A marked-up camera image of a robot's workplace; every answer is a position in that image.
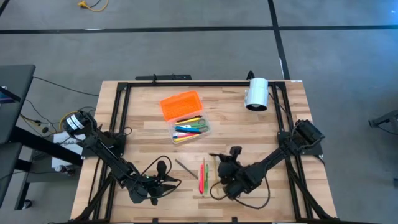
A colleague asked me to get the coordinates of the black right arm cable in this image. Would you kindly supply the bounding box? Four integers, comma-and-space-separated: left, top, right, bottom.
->
267, 91, 295, 124

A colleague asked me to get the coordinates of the grey stand leg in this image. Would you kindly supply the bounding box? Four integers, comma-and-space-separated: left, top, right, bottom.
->
368, 108, 398, 136

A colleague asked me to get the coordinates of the green pen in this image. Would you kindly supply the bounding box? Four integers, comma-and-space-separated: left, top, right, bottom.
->
204, 164, 210, 196

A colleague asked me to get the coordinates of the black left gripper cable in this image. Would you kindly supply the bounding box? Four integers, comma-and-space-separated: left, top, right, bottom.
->
139, 154, 183, 200

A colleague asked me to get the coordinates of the white labelled box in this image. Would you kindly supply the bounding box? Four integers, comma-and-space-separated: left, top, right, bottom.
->
51, 129, 87, 169

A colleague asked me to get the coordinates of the thin black floor cable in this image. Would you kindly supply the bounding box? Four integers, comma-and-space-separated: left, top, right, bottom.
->
32, 75, 100, 97

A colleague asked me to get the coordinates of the black bar device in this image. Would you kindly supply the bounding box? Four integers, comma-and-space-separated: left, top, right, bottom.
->
135, 73, 193, 82

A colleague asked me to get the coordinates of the dark grey desk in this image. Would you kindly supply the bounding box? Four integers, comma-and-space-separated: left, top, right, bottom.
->
0, 64, 84, 211

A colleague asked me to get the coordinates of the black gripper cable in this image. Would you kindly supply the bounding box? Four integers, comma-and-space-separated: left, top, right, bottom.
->
208, 175, 272, 210
139, 154, 183, 200

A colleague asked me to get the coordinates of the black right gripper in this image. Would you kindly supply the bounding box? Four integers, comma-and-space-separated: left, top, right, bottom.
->
208, 146, 252, 200

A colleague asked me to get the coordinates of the clear box with orange lid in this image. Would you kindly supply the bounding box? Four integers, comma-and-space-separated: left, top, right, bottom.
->
159, 90, 213, 146

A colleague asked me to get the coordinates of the blue pen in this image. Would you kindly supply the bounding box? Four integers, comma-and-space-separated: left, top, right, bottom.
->
174, 125, 203, 134

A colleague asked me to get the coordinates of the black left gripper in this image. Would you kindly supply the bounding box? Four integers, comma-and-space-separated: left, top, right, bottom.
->
129, 161, 182, 206

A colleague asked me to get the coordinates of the yellow floor cable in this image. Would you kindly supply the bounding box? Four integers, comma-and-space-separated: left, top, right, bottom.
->
76, 0, 109, 12

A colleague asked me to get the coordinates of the yellow arm cable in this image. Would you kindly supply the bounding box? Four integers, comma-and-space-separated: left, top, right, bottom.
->
19, 110, 78, 133

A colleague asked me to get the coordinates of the black pen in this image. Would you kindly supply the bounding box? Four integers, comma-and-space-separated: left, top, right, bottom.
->
177, 115, 203, 123

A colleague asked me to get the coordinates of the tablet with blue screen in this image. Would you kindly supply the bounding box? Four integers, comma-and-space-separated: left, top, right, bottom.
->
0, 86, 22, 104

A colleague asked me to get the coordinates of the yellow highlighter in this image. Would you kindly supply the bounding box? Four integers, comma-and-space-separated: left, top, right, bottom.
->
175, 117, 202, 126

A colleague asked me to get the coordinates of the black aluminium table frame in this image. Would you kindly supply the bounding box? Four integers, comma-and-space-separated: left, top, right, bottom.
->
70, 80, 338, 224

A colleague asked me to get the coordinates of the pink highlighter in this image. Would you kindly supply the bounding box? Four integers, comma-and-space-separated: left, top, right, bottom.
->
198, 164, 205, 194

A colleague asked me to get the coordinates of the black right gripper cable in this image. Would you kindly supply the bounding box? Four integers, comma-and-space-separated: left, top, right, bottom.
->
208, 175, 272, 210

